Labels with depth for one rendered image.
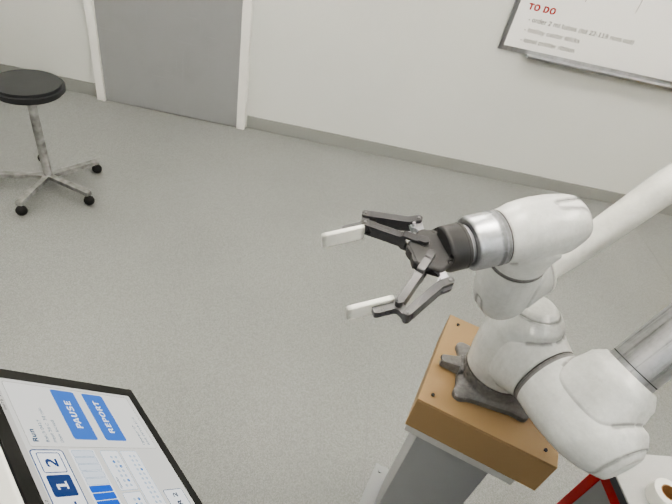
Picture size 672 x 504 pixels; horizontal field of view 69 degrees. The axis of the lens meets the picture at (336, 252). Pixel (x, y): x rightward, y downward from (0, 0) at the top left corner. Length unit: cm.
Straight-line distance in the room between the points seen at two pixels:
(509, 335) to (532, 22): 281
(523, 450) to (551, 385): 21
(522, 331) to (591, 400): 18
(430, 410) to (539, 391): 26
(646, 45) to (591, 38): 36
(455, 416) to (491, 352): 17
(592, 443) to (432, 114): 303
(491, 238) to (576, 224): 14
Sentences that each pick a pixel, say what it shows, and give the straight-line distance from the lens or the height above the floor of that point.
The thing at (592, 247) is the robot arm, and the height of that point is 133.
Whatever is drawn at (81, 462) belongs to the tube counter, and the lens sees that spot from 79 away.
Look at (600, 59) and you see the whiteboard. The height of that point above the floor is 102.
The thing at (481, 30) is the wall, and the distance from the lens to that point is 364.
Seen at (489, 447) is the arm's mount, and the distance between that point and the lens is 125.
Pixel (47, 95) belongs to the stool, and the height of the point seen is 61.
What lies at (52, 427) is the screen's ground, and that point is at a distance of 81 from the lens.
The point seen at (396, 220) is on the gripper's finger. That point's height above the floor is 137.
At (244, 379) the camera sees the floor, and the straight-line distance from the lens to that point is 219.
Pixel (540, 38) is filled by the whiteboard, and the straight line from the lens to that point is 371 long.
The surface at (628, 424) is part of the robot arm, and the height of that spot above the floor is 111.
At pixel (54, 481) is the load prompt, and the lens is 74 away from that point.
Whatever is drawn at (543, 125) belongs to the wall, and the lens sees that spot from 398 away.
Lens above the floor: 181
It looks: 40 degrees down
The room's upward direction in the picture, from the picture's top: 13 degrees clockwise
